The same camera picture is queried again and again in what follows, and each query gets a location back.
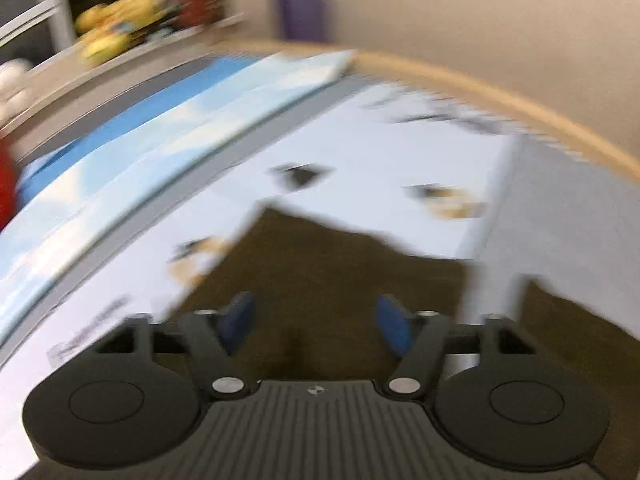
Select brown corduroy pants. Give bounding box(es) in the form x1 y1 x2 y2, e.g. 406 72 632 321
167 208 639 479

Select white deer print sheet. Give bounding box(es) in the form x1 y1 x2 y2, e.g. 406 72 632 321
1 84 520 479

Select light blue patterned sheet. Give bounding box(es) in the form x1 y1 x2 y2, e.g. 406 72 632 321
1 50 354 338

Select red folded blanket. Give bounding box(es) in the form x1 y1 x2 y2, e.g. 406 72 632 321
0 139 20 230

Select yellow plush toys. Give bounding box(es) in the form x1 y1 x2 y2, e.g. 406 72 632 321
75 0 170 66

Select white plush toy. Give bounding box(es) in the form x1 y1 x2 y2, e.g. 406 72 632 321
0 58 32 127

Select wooden bed frame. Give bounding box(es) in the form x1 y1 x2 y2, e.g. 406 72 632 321
209 39 640 187

